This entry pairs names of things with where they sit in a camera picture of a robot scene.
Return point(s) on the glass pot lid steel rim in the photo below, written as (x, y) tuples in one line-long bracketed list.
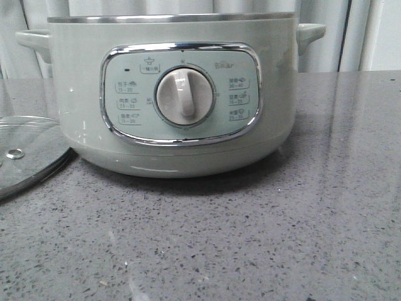
[(32, 149)]

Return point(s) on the light green electric cooking pot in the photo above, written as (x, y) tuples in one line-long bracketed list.
[(106, 71)]

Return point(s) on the beige timer dial knob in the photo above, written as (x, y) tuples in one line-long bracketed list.
[(184, 96)]

